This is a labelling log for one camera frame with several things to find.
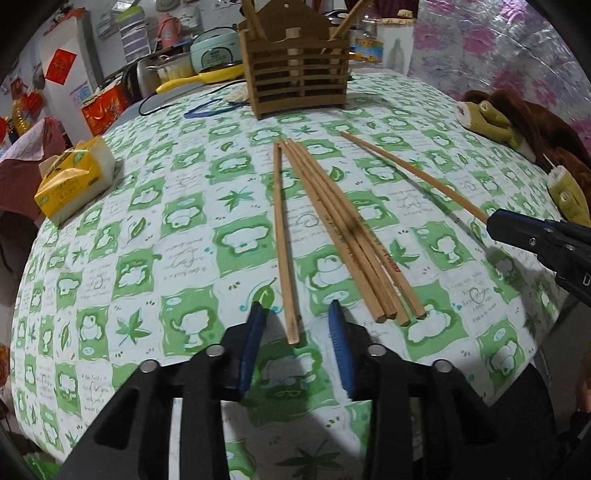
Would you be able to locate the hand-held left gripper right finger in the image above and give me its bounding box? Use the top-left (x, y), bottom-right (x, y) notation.
top-left (328, 300), bottom-right (513, 480)

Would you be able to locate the red gift box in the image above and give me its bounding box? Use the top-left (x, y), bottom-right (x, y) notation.
top-left (82, 85), bottom-right (130, 136)

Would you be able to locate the clear plastic food container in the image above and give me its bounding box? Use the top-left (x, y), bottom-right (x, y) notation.
top-left (148, 53), bottom-right (195, 81)

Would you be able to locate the slatted wooden chopstick holder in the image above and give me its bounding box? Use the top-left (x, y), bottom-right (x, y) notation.
top-left (238, 0), bottom-right (350, 121)

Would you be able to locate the brown plush toy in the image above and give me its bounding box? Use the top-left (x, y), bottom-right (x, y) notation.
top-left (462, 89), bottom-right (591, 195)

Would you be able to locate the wooden chopstick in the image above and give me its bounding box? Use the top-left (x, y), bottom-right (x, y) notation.
top-left (340, 130), bottom-right (491, 224)
top-left (272, 142), bottom-right (301, 347)
top-left (330, 0), bottom-right (372, 40)
top-left (241, 0), bottom-right (267, 41)

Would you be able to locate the red paper decoration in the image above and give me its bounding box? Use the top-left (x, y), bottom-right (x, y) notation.
top-left (9, 76), bottom-right (47, 109)

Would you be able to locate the olive green mitten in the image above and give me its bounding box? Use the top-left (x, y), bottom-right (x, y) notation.
top-left (456, 100), bottom-right (536, 162)
top-left (547, 166), bottom-right (591, 227)

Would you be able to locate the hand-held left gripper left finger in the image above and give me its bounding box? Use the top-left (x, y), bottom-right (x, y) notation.
top-left (55, 302), bottom-right (269, 480)

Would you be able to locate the cooking oil bottle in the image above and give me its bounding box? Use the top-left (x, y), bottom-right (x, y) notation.
top-left (11, 99), bottom-right (35, 134)

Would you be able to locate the yellow electric frying pan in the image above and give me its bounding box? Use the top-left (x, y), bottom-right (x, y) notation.
top-left (154, 65), bottom-right (245, 95)

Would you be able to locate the clear bottle with yellow label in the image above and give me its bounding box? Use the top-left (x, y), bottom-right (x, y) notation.
top-left (353, 16), bottom-right (386, 65)

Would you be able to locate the blue cord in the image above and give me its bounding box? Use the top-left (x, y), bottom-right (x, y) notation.
top-left (185, 98), bottom-right (243, 120)

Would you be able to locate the bundle of wooden chopsticks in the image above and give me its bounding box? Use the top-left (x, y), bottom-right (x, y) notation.
top-left (281, 140), bottom-right (428, 326)

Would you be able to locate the red covered furniture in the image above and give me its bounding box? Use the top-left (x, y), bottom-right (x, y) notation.
top-left (0, 117), bottom-right (65, 217)

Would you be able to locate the white refrigerator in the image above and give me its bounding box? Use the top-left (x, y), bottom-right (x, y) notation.
top-left (39, 9), bottom-right (105, 139)

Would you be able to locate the pink thermos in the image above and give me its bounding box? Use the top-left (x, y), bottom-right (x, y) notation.
top-left (157, 13), bottom-right (181, 47)

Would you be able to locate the white cabinet with fringe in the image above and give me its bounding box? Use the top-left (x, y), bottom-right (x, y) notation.
top-left (383, 9), bottom-right (415, 75)

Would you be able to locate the black power cable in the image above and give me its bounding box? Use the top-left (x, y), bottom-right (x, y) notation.
top-left (139, 79), bottom-right (247, 116)

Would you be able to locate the yellow tissue pack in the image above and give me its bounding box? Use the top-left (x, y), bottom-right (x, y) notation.
top-left (34, 135), bottom-right (116, 227)

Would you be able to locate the floral plastic sheet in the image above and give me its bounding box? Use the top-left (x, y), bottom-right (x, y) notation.
top-left (409, 0), bottom-right (591, 153)

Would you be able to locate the mint green rice cooker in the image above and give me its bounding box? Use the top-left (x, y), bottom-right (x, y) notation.
top-left (190, 28), bottom-right (243, 75)

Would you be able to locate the steel kettle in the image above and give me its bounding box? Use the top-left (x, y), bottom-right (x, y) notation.
top-left (122, 60), bottom-right (158, 100)

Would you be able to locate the plastic drawer unit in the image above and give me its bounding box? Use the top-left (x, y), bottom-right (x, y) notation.
top-left (117, 7), bottom-right (151, 58)

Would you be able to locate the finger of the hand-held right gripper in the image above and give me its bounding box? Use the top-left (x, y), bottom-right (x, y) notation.
top-left (493, 209), bottom-right (591, 241)
top-left (487, 222), bottom-right (579, 274)

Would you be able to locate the red diamond paper sign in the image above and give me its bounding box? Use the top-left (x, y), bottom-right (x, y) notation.
top-left (46, 48), bottom-right (78, 85)

